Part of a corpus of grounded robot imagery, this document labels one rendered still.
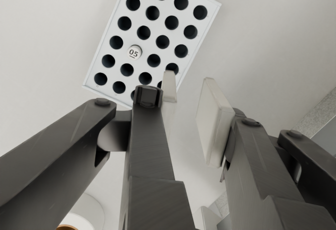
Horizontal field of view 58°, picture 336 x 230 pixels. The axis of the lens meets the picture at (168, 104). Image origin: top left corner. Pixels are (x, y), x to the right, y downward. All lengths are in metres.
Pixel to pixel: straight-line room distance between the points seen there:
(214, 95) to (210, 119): 0.02
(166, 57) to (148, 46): 0.02
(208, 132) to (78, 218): 0.24
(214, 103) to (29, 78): 0.24
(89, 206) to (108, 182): 0.03
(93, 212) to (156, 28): 0.22
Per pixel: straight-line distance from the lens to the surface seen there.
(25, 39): 0.35
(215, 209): 1.33
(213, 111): 0.15
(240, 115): 0.16
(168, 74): 0.19
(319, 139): 0.28
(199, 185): 0.38
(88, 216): 0.37
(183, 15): 0.28
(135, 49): 0.27
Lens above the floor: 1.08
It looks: 73 degrees down
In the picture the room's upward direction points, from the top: 178 degrees counter-clockwise
